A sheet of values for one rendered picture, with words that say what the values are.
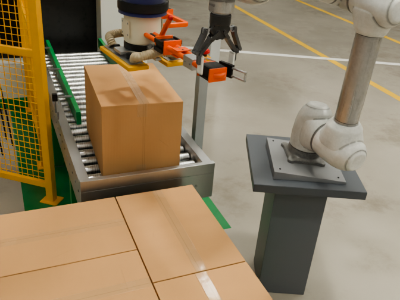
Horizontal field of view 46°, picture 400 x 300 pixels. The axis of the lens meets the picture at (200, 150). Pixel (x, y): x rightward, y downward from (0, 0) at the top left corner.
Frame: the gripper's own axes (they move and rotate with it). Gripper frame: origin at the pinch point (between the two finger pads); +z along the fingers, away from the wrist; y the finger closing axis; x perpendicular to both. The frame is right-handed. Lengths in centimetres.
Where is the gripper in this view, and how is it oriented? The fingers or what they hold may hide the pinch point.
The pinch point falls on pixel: (215, 68)
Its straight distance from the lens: 174.7
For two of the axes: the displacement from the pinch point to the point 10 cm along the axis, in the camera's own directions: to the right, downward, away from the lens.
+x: 5.2, 4.4, -7.3
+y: -8.5, 1.9, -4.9
